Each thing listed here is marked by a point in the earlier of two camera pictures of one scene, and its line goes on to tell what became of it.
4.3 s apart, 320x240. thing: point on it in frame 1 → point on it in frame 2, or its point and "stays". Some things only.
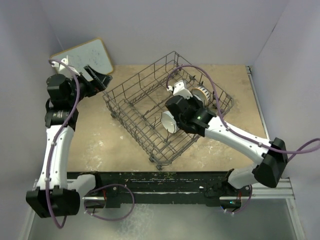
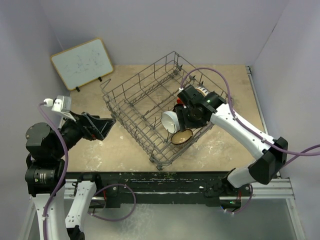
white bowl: [169, 122] stays
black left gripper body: [87, 89] → [73, 131]
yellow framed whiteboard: [93, 53] stays
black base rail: [168, 187] stays
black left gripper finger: [100, 81] → [101, 126]
